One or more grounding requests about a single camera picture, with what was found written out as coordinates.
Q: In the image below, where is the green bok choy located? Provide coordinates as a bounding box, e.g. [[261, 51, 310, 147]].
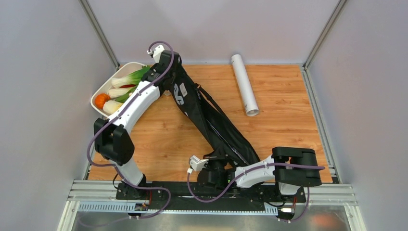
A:
[[107, 85, 137, 103], [111, 65, 150, 88]]

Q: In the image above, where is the green bok choy top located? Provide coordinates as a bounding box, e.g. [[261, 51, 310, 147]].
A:
[[111, 65, 150, 88]]

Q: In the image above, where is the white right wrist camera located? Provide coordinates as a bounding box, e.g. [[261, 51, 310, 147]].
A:
[[187, 155, 208, 174]]

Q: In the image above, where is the left aluminium frame post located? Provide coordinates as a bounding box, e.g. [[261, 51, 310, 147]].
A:
[[78, 0, 120, 70]]

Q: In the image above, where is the white shuttlecock tube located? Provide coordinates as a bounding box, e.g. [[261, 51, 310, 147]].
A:
[[231, 54, 259, 116]]

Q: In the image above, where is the white oval vegetable basket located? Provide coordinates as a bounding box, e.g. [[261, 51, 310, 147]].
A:
[[90, 62, 146, 117]]

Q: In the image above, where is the aluminium frame post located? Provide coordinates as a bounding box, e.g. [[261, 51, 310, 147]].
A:
[[303, 0, 348, 70], [78, 0, 120, 70]]

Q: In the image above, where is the black Crossway racket bag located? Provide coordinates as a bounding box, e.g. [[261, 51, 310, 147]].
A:
[[168, 64, 260, 167]]

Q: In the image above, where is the red chili pepper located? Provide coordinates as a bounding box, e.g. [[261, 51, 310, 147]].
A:
[[120, 84, 136, 88]]

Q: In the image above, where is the yellow napa cabbage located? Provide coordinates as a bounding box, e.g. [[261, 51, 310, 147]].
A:
[[102, 100, 123, 116]]

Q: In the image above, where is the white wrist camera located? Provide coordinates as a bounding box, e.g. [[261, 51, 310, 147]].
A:
[[147, 45, 165, 63], [187, 155, 208, 174]]

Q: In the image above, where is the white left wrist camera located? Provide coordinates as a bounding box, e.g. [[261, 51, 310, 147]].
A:
[[147, 45, 165, 63]]

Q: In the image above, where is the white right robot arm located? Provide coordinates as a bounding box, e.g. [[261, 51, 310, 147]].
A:
[[187, 147, 325, 201]]

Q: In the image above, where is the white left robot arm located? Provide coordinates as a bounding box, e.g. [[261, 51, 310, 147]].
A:
[[94, 50, 181, 199]]

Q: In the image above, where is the right aluminium frame post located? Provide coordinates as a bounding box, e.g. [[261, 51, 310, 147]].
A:
[[303, 0, 348, 70]]

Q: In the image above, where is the orange tangerine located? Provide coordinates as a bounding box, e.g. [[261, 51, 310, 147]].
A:
[[94, 93, 111, 109]]

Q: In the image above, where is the green bok choy lower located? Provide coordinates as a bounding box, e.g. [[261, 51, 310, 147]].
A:
[[107, 85, 137, 103]]

